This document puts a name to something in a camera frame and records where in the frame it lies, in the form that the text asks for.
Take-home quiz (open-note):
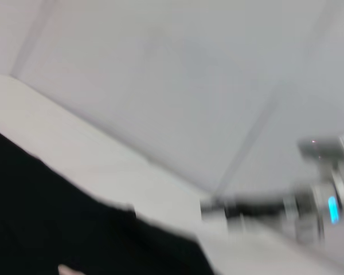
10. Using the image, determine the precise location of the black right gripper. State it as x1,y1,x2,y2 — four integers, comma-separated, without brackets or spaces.
200,197,288,223

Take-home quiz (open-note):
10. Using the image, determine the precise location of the black T-shirt with FREE print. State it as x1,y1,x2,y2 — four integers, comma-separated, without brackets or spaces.
0,124,218,275

